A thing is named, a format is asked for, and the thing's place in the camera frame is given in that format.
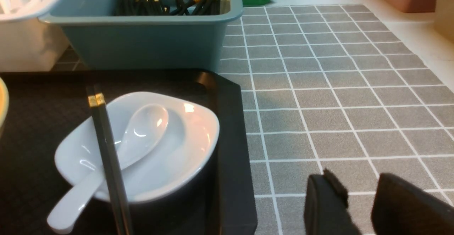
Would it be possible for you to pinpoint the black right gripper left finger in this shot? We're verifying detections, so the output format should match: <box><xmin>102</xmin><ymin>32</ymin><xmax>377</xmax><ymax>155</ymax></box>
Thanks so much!
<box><xmin>304</xmin><ymin>169</ymin><xmax>361</xmax><ymax>235</ymax></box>

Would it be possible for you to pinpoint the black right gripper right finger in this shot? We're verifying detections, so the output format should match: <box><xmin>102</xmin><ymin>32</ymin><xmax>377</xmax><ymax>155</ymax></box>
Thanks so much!
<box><xmin>371</xmin><ymin>173</ymin><xmax>454</xmax><ymax>235</ymax></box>

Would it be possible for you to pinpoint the small white sauce dish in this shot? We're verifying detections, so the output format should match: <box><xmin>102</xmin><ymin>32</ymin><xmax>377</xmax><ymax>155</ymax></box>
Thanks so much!
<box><xmin>55</xmin><ymin>91</ymin><xmax>220</xmax><ymax>207</ymax></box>

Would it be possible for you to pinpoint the white ceramic soup spoon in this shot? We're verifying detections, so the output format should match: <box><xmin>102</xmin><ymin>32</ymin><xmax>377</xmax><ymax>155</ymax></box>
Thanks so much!
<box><xmin>47</xmin><ymin>104</ymin><xmax>169</xmax><ymax>234</ymax></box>

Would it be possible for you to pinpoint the black chopstick gold band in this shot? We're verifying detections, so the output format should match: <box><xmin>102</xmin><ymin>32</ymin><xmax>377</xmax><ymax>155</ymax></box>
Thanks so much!
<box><xmin>86</xmin><ymin>85</ymin><xmax>129</xmax><ymax>235</ymax></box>
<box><xmin>93</xmin><ymin>84</ymin><xmax>133</xmax><ymax>235</ymax></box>

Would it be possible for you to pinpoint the yellow noodle bowl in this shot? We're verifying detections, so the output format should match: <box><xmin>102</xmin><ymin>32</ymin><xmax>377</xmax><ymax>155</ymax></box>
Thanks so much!
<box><xmin>0</xmin><ymin>78</ymin><xmax>9</xmax><ymax>134</ymax></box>

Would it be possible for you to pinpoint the teal plastic chopstick bin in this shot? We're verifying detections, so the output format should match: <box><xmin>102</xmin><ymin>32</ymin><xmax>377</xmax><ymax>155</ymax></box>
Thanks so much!
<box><xmin>39</xmin><ymin>0</ymin><xmax>243</xmax><ymax>71</ymax></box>

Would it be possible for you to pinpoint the pile of black chopsticks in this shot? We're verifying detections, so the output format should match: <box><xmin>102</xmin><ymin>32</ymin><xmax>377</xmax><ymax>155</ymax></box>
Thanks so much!
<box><xmin>112</xmin><ymin>0</ymin><xmax>222</xmax><ymax>16</ymax></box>

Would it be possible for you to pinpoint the black plastic serving tray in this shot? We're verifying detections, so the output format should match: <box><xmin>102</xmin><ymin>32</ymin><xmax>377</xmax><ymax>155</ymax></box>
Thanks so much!
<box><xmin>0</xmin><ymin>69</ymin><xmax>258</xmax><ymax>235</ymax></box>

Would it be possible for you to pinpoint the white plastic spoon bin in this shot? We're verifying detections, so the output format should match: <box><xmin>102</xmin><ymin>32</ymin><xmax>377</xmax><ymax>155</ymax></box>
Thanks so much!
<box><xmin>0</xmin><ymin>0</ymin><xmax>70</xmax><ymax>72</ymax></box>

